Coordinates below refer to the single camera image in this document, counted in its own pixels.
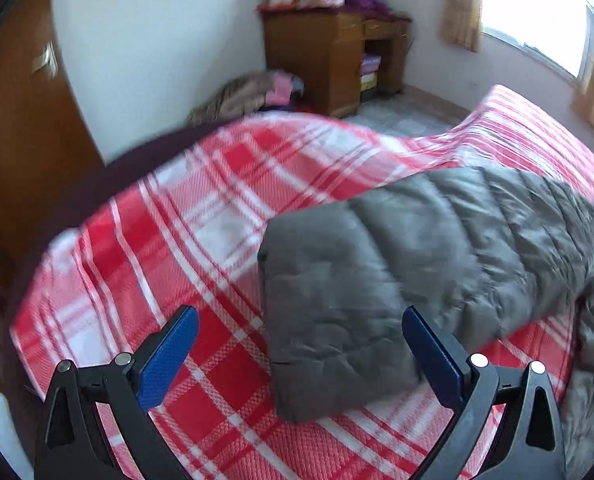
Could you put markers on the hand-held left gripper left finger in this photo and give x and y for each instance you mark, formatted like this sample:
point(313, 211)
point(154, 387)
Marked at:
point(169, 352)

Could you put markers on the window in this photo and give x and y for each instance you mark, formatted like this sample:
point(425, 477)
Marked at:
point(532, 5)

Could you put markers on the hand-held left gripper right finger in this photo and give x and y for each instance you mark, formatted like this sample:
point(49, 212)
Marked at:
point(434, 355)

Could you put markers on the stack of purple boxes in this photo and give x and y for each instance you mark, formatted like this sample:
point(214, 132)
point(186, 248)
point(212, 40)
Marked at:
point(370, 75)

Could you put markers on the bed with red plaid sheet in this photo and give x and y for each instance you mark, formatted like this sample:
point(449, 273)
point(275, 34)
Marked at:
point(177, 220)

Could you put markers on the wooden door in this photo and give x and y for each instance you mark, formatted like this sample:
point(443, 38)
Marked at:
point(22, 150)

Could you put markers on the pile of clothes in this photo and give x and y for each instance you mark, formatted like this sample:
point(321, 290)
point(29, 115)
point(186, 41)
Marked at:
point(242, 95)

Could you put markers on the wooden desk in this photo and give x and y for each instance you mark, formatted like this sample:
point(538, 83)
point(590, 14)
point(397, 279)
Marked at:
point(317, 60)

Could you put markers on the grey puffer jacket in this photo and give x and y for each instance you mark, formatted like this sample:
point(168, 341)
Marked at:
point(377, 260)

